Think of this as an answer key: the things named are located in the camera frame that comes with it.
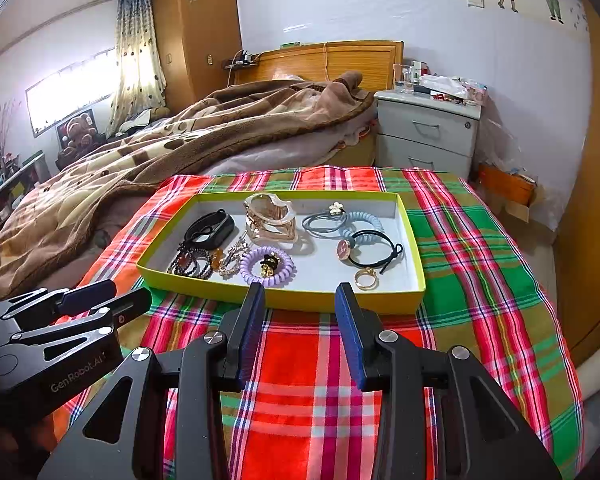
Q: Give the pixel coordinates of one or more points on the wooden headboard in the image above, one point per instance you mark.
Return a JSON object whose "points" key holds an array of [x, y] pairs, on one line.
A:
{"points": [[330, 60]]}

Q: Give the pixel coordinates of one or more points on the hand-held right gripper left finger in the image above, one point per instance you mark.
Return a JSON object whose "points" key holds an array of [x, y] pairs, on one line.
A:
{"points": [[250, 320]]}

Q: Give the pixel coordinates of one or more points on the cluttered side table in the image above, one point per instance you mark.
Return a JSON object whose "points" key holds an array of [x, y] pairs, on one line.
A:
{"points": [[15, 180]]}

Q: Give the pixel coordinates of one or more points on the patterned curtain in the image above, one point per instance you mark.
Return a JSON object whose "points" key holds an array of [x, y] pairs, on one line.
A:
{"points": [[135, 60]]}

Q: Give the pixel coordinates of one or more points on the translucent hair claw clip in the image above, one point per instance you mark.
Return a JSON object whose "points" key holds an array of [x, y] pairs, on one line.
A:
{"points": [[270, 217]]}

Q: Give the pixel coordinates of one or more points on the power strip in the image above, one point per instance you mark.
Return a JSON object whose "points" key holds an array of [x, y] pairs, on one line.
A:
{"points": [[240, 60]]}

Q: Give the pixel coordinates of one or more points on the orange box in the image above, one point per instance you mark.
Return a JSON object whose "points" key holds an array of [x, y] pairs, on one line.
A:
{"points": [[505, 182]]}

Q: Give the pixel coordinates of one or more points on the grey nightstand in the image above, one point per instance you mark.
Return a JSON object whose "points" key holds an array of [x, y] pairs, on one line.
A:
{"points": [[425, 130]]}

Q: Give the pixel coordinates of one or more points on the black headband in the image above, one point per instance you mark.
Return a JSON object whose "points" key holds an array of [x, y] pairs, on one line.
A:
{"points": [[220, 217]]}

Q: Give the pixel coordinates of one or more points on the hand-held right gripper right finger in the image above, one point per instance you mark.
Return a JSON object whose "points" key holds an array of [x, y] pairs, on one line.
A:
{"points": [[349, 330]]}

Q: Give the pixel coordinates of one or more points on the tall wooden wardrobe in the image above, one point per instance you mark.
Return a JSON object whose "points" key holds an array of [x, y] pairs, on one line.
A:
{"points": [[195, 35]]}

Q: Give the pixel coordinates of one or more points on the brown paw print blanket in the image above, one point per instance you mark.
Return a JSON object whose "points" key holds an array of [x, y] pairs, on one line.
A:
{"points": [[180, 140]]}

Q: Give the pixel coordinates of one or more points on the floral bedsheet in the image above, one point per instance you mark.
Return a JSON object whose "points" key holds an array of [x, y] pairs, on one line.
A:
{"points": [[300, 152]]}

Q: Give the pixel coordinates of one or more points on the window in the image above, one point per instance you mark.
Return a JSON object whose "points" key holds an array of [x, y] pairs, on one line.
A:
{"points": [[65, 95]]}

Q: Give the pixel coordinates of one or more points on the yellow-green cardboard tray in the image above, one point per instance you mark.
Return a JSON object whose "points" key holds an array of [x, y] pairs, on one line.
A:
{"points": [[320, 280]]}

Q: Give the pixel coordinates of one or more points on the clear plastic bag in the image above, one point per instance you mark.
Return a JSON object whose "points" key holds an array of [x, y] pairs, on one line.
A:
{"points": [[545, 160]]}

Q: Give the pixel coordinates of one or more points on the brown teddy bear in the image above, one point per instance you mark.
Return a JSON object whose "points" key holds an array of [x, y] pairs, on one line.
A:
{"points": [[77, 137]]}

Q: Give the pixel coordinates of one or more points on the plaid cloth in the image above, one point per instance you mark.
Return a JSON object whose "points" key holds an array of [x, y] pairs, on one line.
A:
{"points": [[305, 385]]}

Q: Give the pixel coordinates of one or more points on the wooden cabinet door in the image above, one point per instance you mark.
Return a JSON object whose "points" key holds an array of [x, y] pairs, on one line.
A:
{"points": [[595, 185]]}

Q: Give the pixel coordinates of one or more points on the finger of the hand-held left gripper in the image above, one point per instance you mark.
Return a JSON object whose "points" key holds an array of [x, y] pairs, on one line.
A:
{"points": [[130, 305], [87, 292]]}

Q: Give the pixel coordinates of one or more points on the gold sparkly hair clip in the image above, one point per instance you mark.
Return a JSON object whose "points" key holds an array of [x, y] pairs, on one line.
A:
{"points": [[232, 260]]}

